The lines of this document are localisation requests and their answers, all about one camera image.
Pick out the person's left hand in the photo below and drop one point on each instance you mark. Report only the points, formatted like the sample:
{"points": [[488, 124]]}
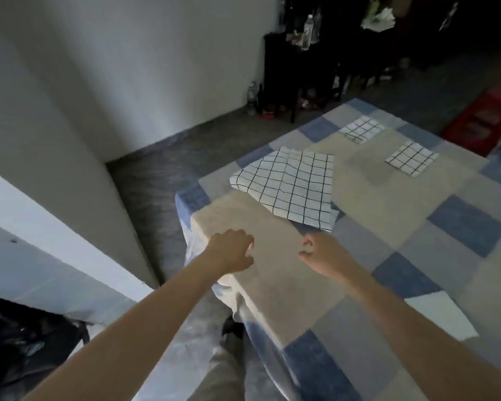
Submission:
{"points": [[229, 252]]}

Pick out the person's right hand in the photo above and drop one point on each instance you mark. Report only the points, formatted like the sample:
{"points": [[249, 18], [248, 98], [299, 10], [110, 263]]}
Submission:
{"points": [[330, 256]]}

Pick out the white black-checked cloth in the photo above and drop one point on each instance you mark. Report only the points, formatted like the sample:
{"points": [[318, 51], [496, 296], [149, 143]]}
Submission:
{"points": [[292, 187], [411, 159], [362, 130]]}

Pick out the plain white cloth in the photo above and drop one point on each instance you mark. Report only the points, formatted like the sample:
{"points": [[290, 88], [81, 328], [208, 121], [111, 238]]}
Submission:
{"points": [[440, 315]]}

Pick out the person's left forearm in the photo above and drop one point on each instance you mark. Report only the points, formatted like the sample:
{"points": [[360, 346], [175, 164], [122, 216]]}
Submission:
{"points": [[121, 338]]}

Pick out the person's right forearm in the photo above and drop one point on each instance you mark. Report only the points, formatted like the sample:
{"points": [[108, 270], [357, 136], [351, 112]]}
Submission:
{"points": [[426, 338]]}

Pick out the person's dark shoe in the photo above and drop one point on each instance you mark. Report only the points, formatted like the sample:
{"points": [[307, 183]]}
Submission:
{"points": [[232, 327]]}

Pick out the person's grey trousers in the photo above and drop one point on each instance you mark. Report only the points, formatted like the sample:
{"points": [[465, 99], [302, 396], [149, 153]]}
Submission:
{"points": [[221, 371]]}

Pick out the blue beige plaid tablecloth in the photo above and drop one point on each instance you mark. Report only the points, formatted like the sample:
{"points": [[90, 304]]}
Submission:
{"points": [[401, 229]]}

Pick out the small red bowl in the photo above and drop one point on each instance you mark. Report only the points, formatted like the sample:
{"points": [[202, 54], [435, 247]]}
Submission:
{"points": [[269, 113]]}

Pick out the clear glass bottle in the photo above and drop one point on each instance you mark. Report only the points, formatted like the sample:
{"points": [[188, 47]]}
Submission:
{"points": [[251, 100]]}

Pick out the slim dark bottle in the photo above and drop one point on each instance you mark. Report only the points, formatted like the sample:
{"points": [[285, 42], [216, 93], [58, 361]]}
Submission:
{"points": [[260, 100]]}

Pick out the black low table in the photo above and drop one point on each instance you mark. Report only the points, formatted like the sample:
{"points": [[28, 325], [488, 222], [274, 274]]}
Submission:
{"points": [[284, 66]]}

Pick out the red plastic stool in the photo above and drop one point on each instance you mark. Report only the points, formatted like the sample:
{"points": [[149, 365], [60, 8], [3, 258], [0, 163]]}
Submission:
{"points": [[480, 121]]}

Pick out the heap of dark clothes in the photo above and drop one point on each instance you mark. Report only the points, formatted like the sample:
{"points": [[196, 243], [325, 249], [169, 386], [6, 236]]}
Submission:
{"points": [[25, 342]]}

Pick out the clear water bottle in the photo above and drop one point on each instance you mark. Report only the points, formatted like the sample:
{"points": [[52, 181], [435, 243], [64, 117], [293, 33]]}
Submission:
{"points": [[307, 33]]}

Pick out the white plastic item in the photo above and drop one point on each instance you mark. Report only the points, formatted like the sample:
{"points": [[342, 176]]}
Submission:
{"points": [[378, 18]]}

